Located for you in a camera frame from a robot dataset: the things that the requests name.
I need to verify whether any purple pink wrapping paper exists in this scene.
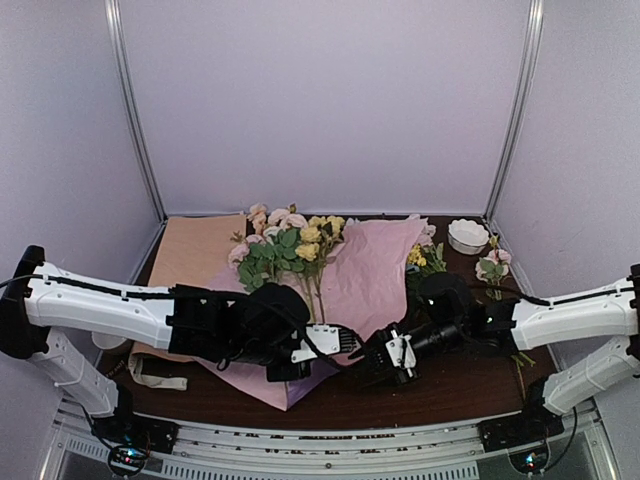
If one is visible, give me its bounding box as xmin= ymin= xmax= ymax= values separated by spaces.
xmin=197 ymin=219 xmax=425 ymax=411

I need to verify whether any yellow rose stem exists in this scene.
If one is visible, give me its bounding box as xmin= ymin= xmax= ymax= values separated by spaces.
xmin=295 ymin=215 xmax=346 ymax=324

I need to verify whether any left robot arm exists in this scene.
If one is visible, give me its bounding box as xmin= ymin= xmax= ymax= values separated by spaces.
xmin=1 ymin=245 xmax=363 ymax=444

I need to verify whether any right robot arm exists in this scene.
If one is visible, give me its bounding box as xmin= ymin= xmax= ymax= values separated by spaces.
xmin=352 ymin=266 xmax=639 ymax=442

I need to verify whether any small yellow flower spray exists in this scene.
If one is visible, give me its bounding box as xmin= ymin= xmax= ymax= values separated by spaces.
xmin=406 ymin=243 xmax=447 ymax=276

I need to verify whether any white fluted dish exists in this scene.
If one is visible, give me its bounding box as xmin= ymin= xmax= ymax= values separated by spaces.
xmin=447 ymin=219 xmax=490 ymax=256

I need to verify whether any beige ribbon strip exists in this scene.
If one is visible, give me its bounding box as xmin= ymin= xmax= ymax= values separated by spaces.
xmin=127 ymin=347 xmax=192 ymax=391

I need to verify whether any beige wrapping paper stack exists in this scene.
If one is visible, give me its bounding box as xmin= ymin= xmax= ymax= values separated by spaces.
xmin=130 ymin=213 xmax=249 ymax=364

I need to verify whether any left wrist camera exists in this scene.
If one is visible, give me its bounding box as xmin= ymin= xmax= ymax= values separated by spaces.
xmin=290 ymin=324 xmax=361 ymax=364

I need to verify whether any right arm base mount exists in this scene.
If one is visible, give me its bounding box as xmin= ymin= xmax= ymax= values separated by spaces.
xmin=478 ymin=412 xmax=564 ymax=476

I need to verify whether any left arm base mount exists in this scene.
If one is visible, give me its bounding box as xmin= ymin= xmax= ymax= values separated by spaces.
xmin=90 ymin=415 xmax=179 ymax=477

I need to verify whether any front aluminium rail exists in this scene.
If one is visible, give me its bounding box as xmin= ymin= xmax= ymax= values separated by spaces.
xmin=36 ymin=397 xmax=621 ymax=479

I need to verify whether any right aluminium frame post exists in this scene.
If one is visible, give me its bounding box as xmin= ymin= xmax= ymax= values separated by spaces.
xmin=483 ymin=0 xmax=545 ymax=225

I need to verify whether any aluminium frame post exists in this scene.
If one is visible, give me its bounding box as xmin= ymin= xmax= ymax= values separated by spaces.
xmin=104 ymin=0 xmax=168 ymax=223
xmin=483 ymin=0 xmax=545 ymax=225

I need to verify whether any left aluminium frame post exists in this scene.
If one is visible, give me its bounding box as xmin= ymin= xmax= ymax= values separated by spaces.
xmin=104 ymin=0 xmax=168 ymax=223

